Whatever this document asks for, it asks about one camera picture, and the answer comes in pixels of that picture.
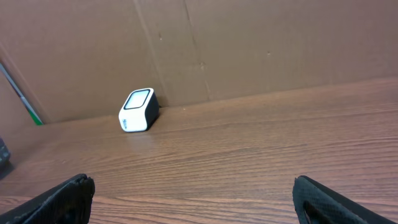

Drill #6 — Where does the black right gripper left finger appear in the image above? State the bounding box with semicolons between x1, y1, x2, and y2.
1;174;95;224

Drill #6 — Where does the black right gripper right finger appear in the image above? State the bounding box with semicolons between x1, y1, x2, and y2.
292;175;395;224

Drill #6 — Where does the grey plastic basket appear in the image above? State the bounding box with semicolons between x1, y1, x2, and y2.
0;138;11;168

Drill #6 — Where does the green and white pole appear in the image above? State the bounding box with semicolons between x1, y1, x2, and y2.
1;64;44;126

